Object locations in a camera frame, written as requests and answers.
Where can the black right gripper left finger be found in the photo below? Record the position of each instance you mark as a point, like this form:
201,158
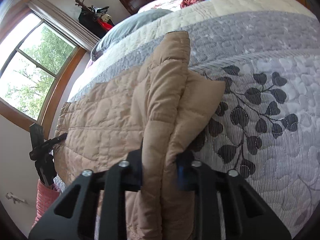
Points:
73,214

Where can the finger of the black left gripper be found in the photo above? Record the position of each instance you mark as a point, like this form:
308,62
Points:
56,140

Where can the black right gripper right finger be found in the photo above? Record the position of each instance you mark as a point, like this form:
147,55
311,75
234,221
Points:
226,200

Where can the beige quilted jacket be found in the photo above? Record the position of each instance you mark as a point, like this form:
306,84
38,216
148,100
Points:
159,107

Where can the pink knit left sleeve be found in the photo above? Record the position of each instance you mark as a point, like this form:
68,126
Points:
46,195

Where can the wooden framed side window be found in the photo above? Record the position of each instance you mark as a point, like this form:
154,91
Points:
37,62

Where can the grey floral quilted bedspread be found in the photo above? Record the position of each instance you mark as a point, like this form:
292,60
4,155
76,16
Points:
266,126

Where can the grey window curtain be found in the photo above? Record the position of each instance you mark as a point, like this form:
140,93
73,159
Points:
64,23

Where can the grey pillow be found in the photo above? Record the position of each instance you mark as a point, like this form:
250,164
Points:
124,29

